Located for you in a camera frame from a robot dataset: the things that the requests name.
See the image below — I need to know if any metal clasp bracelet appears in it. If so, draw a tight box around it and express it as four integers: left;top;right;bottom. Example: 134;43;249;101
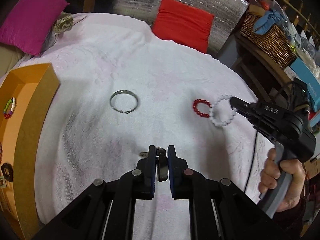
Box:
139;147;169;183

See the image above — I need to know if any white bead bracelet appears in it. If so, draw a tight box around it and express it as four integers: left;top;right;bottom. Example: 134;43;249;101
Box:
209;94;237;128

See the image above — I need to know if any red bead bracelet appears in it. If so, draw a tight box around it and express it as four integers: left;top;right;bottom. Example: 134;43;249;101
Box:
192;99;213;119

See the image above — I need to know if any silver bangle ring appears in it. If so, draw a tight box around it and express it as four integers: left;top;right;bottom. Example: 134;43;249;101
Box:
109;89;138;114

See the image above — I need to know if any black ring accessory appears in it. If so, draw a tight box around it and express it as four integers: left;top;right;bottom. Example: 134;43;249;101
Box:
1;163;13;183

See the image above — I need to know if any multicolour bead bracelet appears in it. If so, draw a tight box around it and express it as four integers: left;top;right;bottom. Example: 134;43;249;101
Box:
3;97;17;120

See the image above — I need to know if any person right hand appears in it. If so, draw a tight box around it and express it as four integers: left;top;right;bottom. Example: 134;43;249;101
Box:
258;148;305;212

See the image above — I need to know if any wooden side table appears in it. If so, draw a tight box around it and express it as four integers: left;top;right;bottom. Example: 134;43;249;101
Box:
232;32;291;106

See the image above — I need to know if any blue cardboard box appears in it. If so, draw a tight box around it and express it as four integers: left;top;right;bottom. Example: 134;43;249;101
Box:
284;58;320;112

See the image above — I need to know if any wicker basket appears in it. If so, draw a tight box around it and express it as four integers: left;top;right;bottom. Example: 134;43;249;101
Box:
240;12;296;69

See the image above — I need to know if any blue cloth in basket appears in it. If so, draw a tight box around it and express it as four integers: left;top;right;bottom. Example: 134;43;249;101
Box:
253;10;287;35

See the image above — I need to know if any wooden stair railing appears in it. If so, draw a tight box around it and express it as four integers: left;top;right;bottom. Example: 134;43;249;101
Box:
257;0;320;41

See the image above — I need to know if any red cushion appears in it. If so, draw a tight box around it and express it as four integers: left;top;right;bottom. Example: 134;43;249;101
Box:
152;0;214;53

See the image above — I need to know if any orange cardboard box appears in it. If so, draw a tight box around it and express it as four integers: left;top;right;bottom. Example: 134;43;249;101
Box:
1;63;60;239

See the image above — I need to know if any silver foil insulation panel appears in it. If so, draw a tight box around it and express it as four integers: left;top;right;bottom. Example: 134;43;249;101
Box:
113;0;248;57

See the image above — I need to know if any floral scrunchie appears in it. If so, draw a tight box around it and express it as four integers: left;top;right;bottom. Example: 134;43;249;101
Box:
52;16;74;34

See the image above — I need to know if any beige leather sofa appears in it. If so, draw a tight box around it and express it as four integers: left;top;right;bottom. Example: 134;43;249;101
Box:
0;43;25;76

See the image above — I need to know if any magenta cushion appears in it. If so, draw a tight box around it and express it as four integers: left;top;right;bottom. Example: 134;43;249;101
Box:
1;0;68;56

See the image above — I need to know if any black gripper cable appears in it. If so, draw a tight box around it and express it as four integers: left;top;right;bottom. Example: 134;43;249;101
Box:
243;129;259;193

